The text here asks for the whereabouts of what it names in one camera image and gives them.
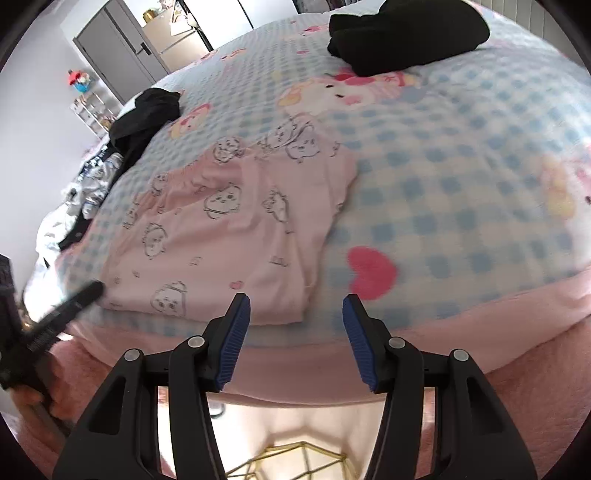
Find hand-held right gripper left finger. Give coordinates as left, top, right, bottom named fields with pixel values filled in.
left=52, top=293, right=252, bottom=480

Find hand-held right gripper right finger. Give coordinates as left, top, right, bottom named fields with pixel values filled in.
left=342, top=293, right=539, bottom=480

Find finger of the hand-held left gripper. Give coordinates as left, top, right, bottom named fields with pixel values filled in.
left=34, top=282, right=105, bottom=342

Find pink cartoon print pants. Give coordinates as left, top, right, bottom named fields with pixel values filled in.
left=99, top=115, right=358, bottom=324

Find person's left forearm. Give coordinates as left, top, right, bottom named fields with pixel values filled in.
left=0, top=342, right=122, bottom=462

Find person's left hand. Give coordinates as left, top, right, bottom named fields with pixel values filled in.
left=11, top=362, right=70, bottom=418

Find plain white garment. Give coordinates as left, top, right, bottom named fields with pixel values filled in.
left=34, top=208, right=89, bottom=269

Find white patterned garment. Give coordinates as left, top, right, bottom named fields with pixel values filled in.
left=74, top=152, right=124, bottom=219

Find person's pink fleece clothing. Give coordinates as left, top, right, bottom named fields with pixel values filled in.
left=434, top=360, right=591, bottom=480

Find checked cartoon print blanket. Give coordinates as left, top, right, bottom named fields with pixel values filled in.
left=55, top=0, right=591, bottom=347

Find white shelf rack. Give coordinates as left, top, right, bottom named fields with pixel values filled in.
left=69, top=85, right=124, bottom=140

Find red and blue plush toy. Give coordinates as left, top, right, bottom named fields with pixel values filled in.
left=67, top=69, right=96, bottom=94

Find beige fridge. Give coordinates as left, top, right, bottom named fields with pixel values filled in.
left=141, top=11, right=214, bottom=73

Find folded black garment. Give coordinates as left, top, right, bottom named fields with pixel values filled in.
left=328, top=0, right=490, bottom=77

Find grey padded headboard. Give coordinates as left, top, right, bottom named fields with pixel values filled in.
left=480, top=0, right=591, bottom=62

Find gold wire frame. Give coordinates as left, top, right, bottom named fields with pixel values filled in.
left=226, top=440, right=352, bottom=480

